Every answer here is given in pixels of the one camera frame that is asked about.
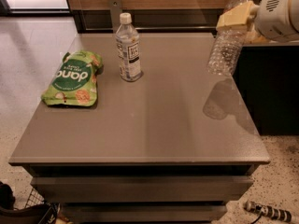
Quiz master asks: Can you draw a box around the black wire basket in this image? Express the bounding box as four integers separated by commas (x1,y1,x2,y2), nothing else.
0,182,57,224

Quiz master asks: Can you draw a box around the clear water bottle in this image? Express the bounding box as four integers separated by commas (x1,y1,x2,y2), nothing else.
207,0,253,76

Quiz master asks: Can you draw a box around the green snack bag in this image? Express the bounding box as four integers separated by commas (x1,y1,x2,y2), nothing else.
41,50,104,107

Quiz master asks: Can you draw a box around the lower grey drawer front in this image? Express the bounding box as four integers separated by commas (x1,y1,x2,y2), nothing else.
63,205,227,223

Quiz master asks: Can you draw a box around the grey drawer cabinet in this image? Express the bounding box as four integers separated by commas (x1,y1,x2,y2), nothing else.
8,32,272,224

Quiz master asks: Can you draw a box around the left metal wall bracket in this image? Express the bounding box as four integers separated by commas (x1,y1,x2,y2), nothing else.
108,0,122,32

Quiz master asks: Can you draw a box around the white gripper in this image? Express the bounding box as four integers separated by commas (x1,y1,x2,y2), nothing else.
216,0,299,44

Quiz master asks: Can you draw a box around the black white striped power strip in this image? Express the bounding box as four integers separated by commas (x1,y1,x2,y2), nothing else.
243,201,299,224

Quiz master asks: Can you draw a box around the upright labelled water bottle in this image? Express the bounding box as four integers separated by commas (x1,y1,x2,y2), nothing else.
115,12,142,82

